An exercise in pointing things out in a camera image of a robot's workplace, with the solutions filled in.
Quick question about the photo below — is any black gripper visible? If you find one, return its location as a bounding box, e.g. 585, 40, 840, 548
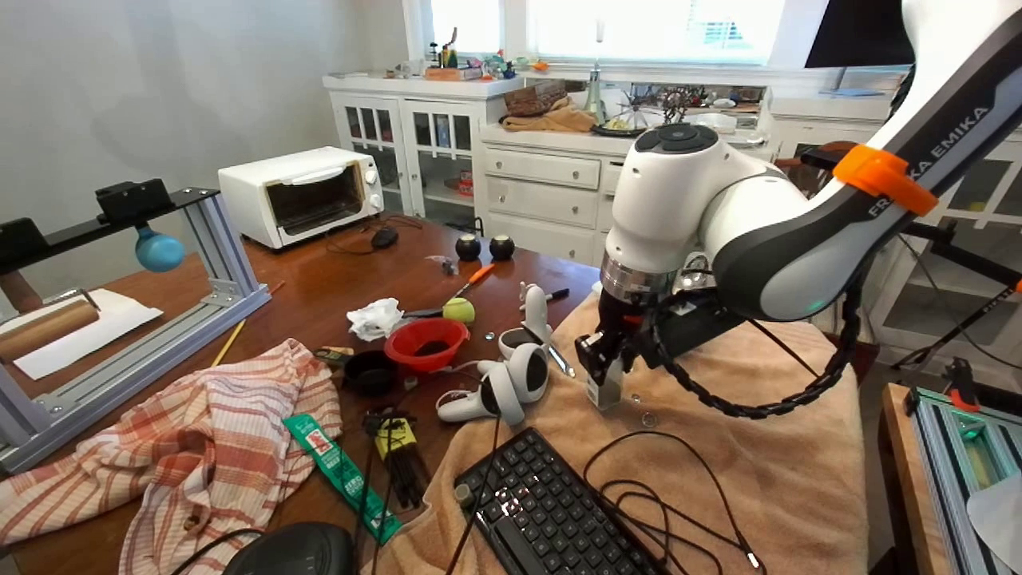
571, 287, 654, 402

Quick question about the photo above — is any white remote controller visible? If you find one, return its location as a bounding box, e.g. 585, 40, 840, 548
494, 282, 557, 360

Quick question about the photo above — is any silver spoon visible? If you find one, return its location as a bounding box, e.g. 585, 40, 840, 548
539, 332, 577, 380

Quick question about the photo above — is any white VR controller dark face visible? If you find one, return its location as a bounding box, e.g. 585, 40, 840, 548
494, 346, 557, 408
432, 365, 525, 429

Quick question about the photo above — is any black computer keyboard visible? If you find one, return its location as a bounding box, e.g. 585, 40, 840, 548
451, 426, 667, 575

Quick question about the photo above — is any green tennis ball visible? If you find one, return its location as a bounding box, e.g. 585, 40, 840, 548
441, 293, 481, 327

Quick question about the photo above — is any red bowl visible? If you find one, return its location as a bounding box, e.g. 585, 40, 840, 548
384, 312, 477, 377

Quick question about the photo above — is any beige ribbed towel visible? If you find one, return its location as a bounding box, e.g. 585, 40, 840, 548
372, 292, 873, 575

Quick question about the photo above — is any black yellow hex key set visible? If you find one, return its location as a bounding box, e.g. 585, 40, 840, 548
363, 402, 432, 507

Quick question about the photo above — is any small black bowl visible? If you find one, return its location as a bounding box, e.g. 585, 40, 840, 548
343, 348, 407, 400

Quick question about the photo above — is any dark plate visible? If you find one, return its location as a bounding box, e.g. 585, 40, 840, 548
587, 113, 652, 142

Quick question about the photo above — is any crumpled white tissue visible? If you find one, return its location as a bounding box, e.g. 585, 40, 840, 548
346, 293, 409, 346

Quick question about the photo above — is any clear glass bottle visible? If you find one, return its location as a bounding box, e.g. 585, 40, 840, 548
583, 60, 611, 123

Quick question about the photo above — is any brown woven basket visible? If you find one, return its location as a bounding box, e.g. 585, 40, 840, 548
502, 80, 571, 120

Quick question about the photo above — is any brown wooden chair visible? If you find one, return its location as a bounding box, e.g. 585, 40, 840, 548
771, 137, 857, 201

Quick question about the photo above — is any long green package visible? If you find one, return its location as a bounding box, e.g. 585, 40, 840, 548
280, 408, 407, 547

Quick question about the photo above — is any white glass-door cabinet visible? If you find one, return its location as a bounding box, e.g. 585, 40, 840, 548
320, 70, 494, 233
924, 137, 1022, 346

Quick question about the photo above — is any black rounded pouch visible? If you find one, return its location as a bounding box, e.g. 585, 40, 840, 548
220, 521, 362, 575

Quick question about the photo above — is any yellow pencil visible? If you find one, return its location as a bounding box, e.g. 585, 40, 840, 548
207, 316, 248, 368

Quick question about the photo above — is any white toaster oven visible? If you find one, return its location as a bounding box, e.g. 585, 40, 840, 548
214, 145, 386, 253

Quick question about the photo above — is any red white striped cloth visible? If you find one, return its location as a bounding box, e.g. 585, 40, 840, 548
0, 336, 346, 575

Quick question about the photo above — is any blue bulb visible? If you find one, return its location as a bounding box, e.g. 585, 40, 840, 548
130, 219, 188, 276

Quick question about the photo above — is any white paper sheet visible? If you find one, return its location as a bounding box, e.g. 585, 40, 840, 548
9, 283, 168, 382

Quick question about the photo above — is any brown cardboard roll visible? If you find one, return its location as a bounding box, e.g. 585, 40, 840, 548
0, 292, 102, 365

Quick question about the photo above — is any thin black cable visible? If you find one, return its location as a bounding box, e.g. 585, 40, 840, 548
577, 429, 771, 575

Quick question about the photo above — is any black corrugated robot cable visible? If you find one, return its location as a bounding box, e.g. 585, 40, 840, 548
659, 282, 864, 423

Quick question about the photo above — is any orange handled screwdriver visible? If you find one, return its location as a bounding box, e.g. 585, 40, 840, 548
409, 262, 498, 319

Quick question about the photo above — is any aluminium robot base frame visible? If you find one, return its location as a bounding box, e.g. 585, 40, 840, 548
905, 382, 1022, 575

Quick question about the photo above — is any black clamp orange handle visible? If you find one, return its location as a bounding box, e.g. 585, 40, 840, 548
939, 355, 1022, 417

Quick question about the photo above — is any black camera boom stand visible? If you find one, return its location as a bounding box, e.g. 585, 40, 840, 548
905, 218, 1022, 377

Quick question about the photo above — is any aluminium extrusion frame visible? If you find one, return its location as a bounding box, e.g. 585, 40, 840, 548
0, 184, 276, 475

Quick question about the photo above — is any black camera on frame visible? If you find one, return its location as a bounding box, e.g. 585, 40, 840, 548
92, 175, 176, 229

